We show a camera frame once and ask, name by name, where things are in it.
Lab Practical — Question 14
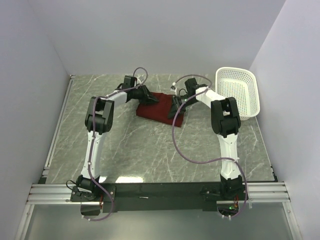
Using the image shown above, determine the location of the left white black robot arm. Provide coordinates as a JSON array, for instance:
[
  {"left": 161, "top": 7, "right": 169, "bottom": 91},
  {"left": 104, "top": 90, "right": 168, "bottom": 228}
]
[{"left": 71, "top": 75, "right": 159, "bottom": 202}]

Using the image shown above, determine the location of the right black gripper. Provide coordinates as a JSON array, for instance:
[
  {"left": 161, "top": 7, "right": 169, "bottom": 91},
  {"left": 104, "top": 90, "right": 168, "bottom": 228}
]
[{"left": 167, "top": 95, "right": 199, "bottom": 119}]

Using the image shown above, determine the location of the dark red t shirt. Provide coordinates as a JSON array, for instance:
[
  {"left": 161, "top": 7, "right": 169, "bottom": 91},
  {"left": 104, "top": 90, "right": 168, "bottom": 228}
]
[{"left": 136, "top": 92, "right": 176, "bottom": 125}]

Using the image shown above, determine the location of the aluminium extrusion rail frame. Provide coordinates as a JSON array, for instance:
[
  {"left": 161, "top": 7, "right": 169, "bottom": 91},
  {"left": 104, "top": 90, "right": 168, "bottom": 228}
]
[{"left": 20, "top": 75, "right": 302, "bottom": 240}]

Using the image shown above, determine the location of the white plastic perforated basket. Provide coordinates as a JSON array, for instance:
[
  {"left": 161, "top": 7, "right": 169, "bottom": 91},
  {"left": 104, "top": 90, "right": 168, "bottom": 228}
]
[{"left": 215, "top": 67, "right": 260, "bottom": 121}]

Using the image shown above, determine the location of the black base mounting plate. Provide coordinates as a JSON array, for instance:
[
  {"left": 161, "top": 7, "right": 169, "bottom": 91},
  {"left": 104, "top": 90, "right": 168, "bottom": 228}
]
[{"left": 70, "top": 182, "right": 248, "bottom": 216}]

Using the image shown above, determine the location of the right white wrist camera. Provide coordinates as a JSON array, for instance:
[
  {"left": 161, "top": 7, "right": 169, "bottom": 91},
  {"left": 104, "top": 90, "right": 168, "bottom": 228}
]
[{"left": 170, "top": 82, "right": 179, "bottom": 96}]

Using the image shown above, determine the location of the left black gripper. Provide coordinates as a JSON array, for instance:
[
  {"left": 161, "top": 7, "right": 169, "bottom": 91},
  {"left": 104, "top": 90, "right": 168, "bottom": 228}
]
[{"left": 131, "top": 84, "right": 158, "bottom": 105}]

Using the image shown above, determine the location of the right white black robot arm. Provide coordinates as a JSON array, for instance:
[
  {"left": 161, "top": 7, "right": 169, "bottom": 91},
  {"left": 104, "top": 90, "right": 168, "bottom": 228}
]
[{"left": 168, "top": 78, "right": 245, "bottom": 200}]

